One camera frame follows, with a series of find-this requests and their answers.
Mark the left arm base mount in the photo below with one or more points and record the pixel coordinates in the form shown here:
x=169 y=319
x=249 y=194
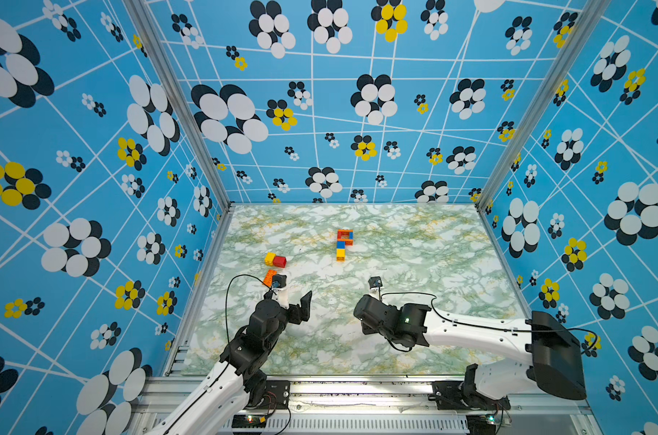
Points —
x=273 y=395

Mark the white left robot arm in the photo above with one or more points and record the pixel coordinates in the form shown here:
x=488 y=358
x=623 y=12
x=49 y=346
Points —
x=237 y=380

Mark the aluminium corner post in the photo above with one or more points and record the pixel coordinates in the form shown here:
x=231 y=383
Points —
x=146 y=28
x=588 y=20

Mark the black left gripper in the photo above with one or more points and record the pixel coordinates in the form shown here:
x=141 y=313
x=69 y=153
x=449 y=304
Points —
x=305 y=304

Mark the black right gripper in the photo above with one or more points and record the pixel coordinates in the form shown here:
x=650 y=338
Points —
x=366 y=330

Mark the yellow square lego brick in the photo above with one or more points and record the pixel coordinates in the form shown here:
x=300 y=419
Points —
x=270 y=258

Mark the aluminium front rail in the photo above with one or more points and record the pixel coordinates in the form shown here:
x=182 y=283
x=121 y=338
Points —
x=379 y=404

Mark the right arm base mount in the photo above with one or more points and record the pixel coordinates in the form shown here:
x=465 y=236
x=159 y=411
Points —
x=459 y=396

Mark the left aluminium corner post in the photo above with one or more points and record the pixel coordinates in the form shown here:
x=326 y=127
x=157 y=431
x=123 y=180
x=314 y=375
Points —
x=146 y=28

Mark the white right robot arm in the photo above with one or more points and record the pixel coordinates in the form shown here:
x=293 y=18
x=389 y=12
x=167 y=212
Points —
x=535 y=353

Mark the red square lego brick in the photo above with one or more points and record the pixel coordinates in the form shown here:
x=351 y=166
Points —
x=279 y=262

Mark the right aluminium corner post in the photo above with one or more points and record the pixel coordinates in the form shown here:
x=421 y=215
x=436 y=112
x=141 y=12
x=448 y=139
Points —
x=588 y=20

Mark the orange lego plate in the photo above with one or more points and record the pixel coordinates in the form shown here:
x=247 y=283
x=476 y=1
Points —
x=345 y=236

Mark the orange lego brick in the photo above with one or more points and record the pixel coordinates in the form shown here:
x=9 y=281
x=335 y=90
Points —
x=269 y=278

